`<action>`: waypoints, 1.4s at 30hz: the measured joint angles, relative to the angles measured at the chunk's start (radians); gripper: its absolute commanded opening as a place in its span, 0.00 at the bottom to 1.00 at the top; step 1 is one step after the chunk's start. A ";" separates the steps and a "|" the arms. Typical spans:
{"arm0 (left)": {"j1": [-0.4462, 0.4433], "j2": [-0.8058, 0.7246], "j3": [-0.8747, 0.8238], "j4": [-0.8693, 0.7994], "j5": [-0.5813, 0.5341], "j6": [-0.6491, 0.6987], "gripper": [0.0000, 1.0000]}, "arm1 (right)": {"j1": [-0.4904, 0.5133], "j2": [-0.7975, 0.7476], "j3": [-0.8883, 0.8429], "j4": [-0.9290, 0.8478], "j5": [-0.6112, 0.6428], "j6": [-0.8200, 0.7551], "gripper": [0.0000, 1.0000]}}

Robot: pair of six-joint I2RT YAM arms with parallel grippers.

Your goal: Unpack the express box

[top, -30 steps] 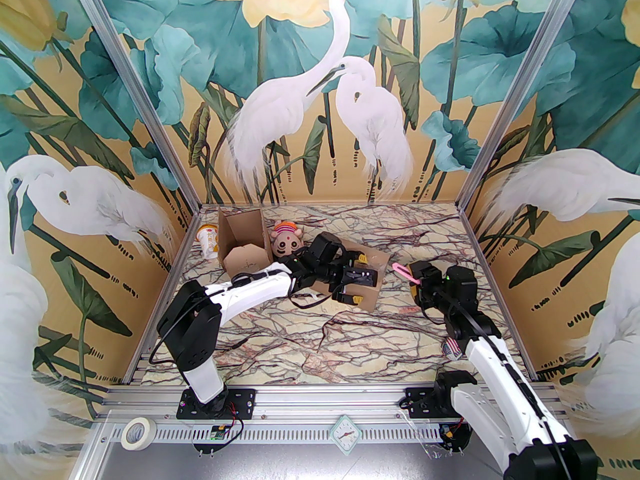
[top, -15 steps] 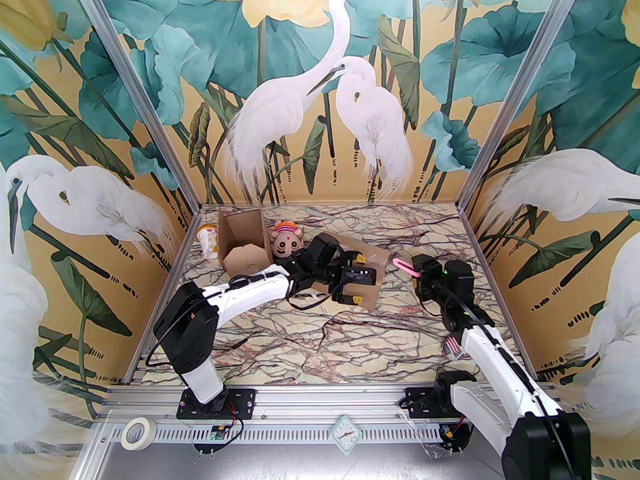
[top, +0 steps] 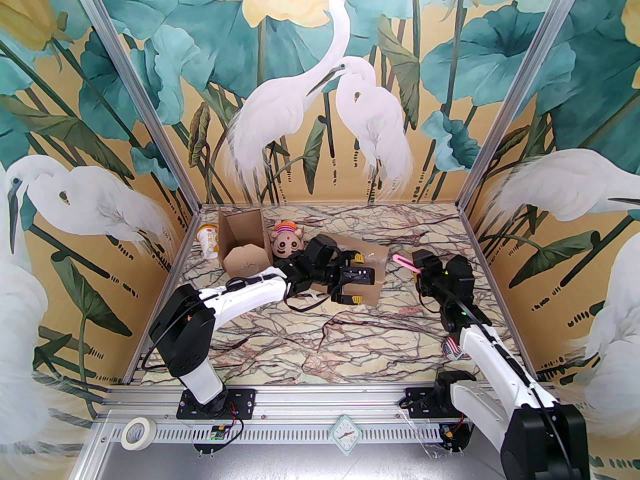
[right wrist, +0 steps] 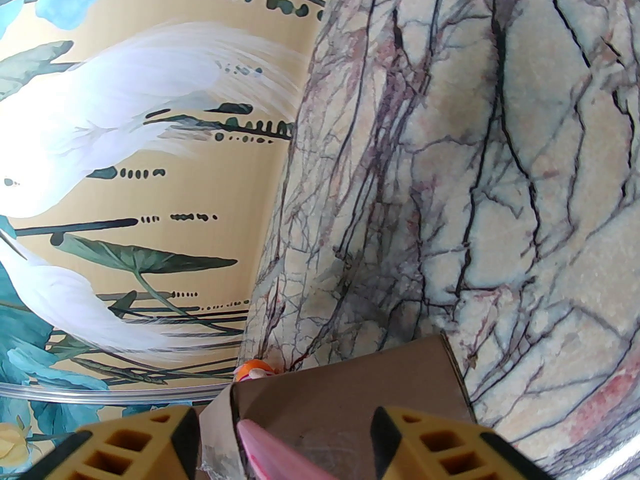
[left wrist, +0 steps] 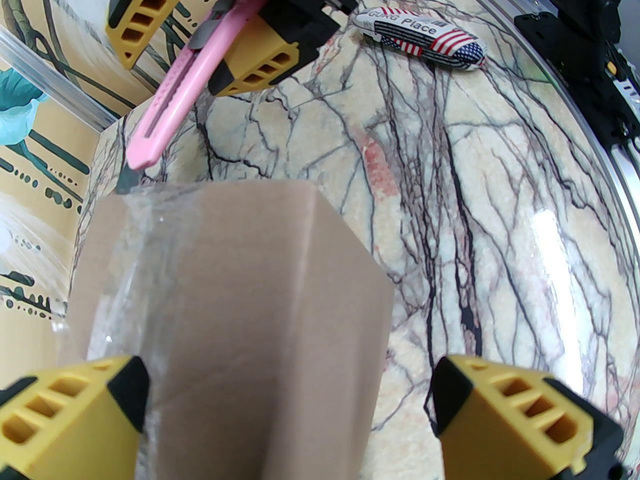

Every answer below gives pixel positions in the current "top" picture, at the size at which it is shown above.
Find brown cardboard express box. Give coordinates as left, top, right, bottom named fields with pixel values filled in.
left=320, top=233, right=390, bottom=305
left=218, top=208, right=273, bottom=276

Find pink faced doll toy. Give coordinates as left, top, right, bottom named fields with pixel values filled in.
left=270, top=220, right=304, bottom=258

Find pink utility knife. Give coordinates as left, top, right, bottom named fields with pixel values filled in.
left=392, top=254, right=423, bottom=274

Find yellow white yogurt cup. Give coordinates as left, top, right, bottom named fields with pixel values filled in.
left=196, top=224, right=221, bottom=260

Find green diamond shaped clock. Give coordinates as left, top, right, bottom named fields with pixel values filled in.
left=330, top=414, right=362, bottom=456

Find perforated metal strip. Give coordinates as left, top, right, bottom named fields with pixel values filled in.
left=107, top=420, right=501, bottom=444

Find white masking tape roll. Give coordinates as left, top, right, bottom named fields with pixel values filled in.
left=121, top=417, right=157, bottom=450

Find aluminium frame rail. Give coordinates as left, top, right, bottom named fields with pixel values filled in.
left=100, top=384, right=571, bottom=421

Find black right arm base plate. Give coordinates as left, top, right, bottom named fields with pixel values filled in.
left=404, top=387, right=486, bottom=419

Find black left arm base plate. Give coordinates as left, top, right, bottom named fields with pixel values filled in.
left=176, top=388, right=257, bottom=421

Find aluminium frame post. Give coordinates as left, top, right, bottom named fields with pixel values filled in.
left=456, top=0, right=590, bottom=211
left=65, top=0, right=203, bottom=211

